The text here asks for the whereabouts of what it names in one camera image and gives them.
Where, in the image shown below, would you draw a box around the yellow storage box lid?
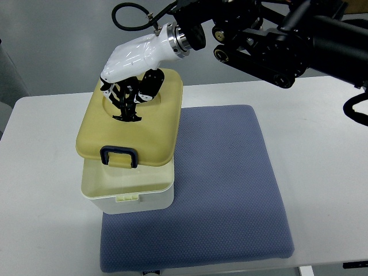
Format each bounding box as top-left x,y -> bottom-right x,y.
75,69 -> 183,167

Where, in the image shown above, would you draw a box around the black cable loop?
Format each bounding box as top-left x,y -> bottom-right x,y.
111,2 -> 162,31

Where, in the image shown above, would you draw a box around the blue padded mat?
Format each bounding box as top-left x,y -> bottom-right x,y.
100,105 -> 294,273

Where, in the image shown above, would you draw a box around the cardboard box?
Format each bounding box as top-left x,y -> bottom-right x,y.
344,0 -> 368,14

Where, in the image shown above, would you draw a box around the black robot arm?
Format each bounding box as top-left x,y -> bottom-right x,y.
171,1 -> 367,89

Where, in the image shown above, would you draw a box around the white storage box base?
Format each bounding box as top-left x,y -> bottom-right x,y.
81,159 -> 175,214

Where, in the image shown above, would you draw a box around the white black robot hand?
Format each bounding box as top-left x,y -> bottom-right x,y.
99,22 -> 192,105

